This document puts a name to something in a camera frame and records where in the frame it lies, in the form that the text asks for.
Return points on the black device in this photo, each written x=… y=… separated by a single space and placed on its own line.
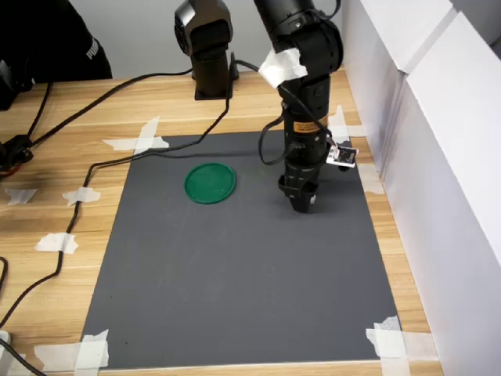
x=8 y=90

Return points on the dark grey mat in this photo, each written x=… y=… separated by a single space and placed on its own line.
x=235 y=274

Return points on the small white camera box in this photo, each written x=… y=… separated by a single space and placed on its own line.
x=344 y=156

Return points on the round green lid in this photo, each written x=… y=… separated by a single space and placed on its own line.
x=210 y=183

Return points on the person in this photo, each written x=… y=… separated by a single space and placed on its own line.
x=58 y=39

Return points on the white tape wad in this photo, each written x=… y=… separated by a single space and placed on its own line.
x=282 y=66

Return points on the white partition panel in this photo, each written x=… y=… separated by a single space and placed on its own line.
x=450 y=196
x=372 y=98

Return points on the white tape piece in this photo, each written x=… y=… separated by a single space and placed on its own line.
x=148 y=143
x=19 y=195
x=372 y=180
x=80 y=195
x=391 y=340
x=92 y=348
x=338 y=119
x=56 y=242

